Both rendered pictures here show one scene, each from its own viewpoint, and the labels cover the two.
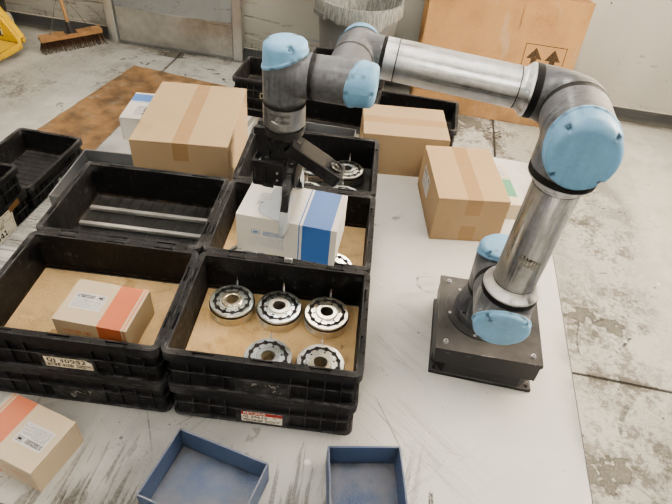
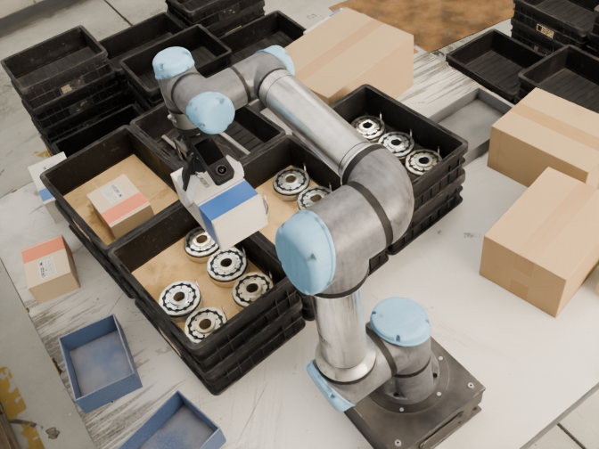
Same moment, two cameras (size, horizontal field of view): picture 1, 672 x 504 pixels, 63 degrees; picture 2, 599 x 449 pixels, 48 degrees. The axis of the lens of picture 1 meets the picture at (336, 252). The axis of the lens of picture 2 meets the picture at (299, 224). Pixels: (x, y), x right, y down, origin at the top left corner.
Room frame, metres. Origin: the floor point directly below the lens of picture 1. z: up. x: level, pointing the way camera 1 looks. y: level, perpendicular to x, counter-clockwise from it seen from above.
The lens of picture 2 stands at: (0.42, -0.89, 2.16)
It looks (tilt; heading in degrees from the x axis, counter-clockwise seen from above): 48 degrees down; 56
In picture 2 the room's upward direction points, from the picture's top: 10 degrees counter-clockwise
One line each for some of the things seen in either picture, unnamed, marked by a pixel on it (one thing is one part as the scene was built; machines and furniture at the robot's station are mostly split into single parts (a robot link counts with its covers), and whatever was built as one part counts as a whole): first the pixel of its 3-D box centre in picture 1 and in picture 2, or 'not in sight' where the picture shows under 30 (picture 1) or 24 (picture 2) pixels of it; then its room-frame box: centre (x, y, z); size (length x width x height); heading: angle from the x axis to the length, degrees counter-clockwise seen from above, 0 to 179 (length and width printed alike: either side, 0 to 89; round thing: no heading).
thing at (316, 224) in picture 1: (292, 221); (218, 199); (0.88, 0.09, 1.10); 0.20 x 0.12 x 0.09; 83
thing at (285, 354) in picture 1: (267, 357); (179, 297); (0.71, 0.12, 0.86); 0.10 x 0.10 x 0.01
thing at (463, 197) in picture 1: (460, 192); (552, 240); (1.51, -0.38, 0.78); 0.30 x 0.22 x 0.16; 5
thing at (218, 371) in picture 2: (273, 357); (213, 302); (0.79, 0.12, 0.76); 0.40 x 0.30 x 0.12; 89
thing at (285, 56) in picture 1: (286, 72); (178, 80); (0.88, 0.11, 1.41); 0.09 x 0.08 x 0.11; 83
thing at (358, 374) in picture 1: (274, 311); (199, 265); (0.79, 0.12, 0.92); 0.40 x 0.30 x 0.02; 89
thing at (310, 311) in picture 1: (326, 313); (252, 289); (0.85, 0.01, 0.86); 0.10 x 0.10 x 0.01
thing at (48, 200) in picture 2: not in sight; (59, 186); (0.71, 0.85, 0.75); 0.20 x 0.12 x 0.09; 79
